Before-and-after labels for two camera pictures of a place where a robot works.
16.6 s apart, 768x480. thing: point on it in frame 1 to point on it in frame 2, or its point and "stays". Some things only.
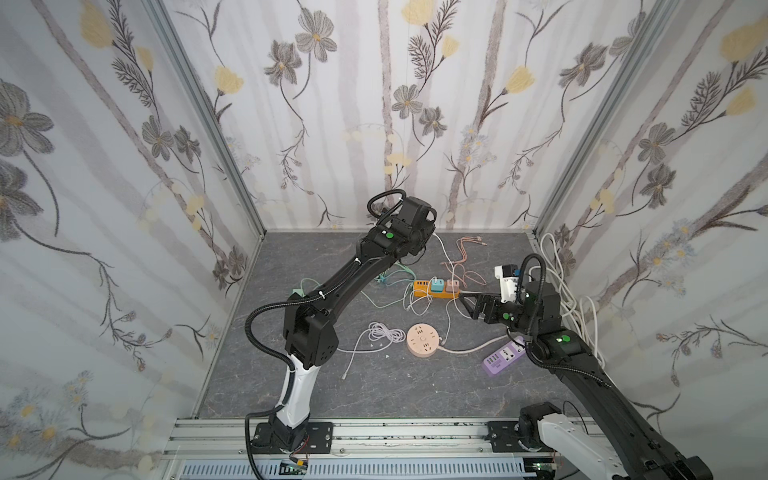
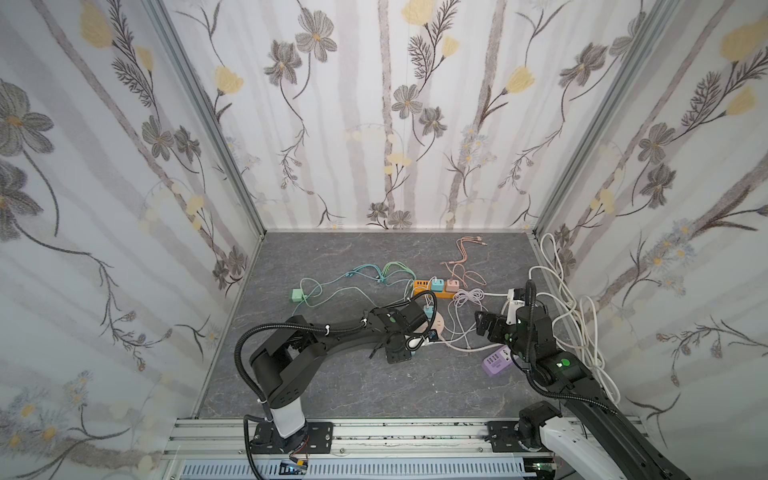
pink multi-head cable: [457, 269] stays
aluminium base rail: [364, 449] stays
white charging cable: [453, 286] to [419, 343]
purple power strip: [497, 361] stays
